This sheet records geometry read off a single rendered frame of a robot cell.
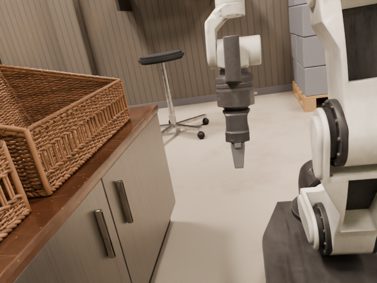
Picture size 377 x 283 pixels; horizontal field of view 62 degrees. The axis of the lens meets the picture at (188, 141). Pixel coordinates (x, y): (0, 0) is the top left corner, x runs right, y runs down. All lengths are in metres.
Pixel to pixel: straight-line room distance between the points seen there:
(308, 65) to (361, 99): 2.20
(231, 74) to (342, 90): 0.22
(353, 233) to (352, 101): 0.36
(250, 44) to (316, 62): 2.15
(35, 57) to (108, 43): 0.94
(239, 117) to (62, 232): 0.44
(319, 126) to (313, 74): 2.20
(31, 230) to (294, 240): 0.79
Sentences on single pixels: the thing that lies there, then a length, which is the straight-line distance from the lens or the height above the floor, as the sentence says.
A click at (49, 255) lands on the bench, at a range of 0.66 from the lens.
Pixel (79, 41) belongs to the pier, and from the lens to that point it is 3.89.
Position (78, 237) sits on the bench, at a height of 0.49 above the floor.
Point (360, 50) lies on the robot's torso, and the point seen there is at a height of 0.76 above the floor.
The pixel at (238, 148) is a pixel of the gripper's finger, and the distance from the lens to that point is 0.73.
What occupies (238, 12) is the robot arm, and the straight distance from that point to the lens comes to 0.74.
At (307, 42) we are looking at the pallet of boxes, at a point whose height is 0.58.
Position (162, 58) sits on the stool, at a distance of 2.47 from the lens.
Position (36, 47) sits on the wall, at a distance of 4.29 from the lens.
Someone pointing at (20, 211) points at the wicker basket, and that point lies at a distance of 0.68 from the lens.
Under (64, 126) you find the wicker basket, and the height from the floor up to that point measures 0.69.
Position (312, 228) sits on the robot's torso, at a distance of 0.95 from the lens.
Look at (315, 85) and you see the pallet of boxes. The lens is 2.90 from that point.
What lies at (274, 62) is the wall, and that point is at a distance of 3.68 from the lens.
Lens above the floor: 0.87
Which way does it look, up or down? 20 degrees down
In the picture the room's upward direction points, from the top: 10 degrees counter-clockwise
